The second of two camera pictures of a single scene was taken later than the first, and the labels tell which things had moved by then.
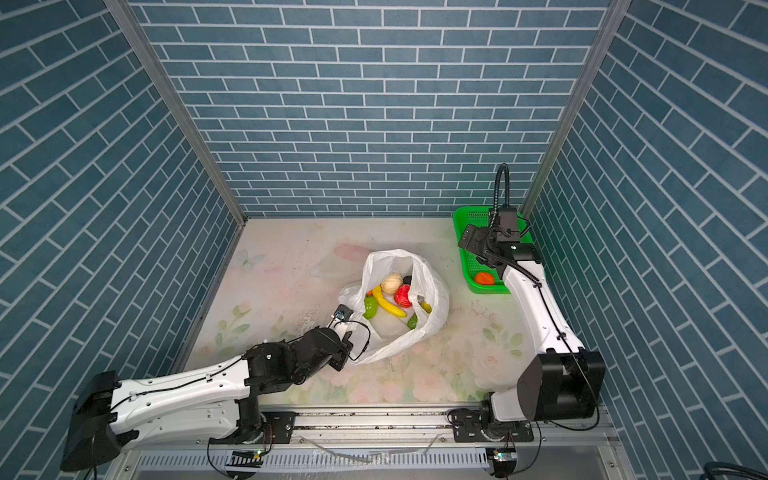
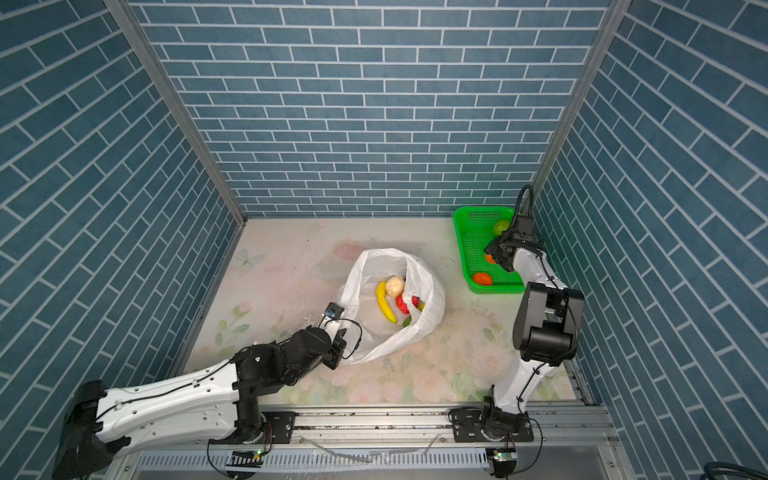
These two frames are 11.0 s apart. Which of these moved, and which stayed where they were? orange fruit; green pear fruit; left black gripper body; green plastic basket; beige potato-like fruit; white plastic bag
Moved: white plastic bag; green pear fruit
Stayed: green plastic basket; beige potato-like fruit; orange fruit; left black gripper body
